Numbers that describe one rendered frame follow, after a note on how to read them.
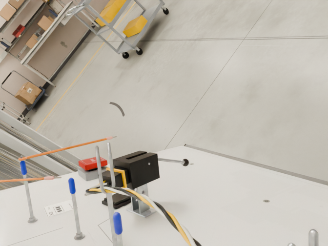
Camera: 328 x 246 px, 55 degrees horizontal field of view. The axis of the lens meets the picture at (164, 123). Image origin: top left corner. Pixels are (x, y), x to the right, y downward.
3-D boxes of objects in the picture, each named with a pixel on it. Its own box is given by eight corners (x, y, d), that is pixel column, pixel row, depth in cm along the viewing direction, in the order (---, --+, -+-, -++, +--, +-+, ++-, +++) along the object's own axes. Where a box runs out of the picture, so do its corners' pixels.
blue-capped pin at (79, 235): (87, 236, 43) (78, 176, 42) (77, 241, 42) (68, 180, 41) (81, 233, 44) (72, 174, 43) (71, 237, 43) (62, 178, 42)
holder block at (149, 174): (160, 177, 49) (157, 153, 48) (132, 190, 45) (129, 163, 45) (142, 173, 52) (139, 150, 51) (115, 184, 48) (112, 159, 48)
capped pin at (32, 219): (39, 219, 50) (29, 153, 48) (32, 223, 49) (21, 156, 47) (32, 218, 51) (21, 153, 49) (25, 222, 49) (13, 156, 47)
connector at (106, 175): (137, 178, 47) (135, 166, 46) (112, 192, 43) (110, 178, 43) (123, 175, 49) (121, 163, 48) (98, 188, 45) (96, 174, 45)
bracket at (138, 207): (156, 212, 49) (153, 181, 48) (145, 217, 47) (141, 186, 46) (137, 204, 52) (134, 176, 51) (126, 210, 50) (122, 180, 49)
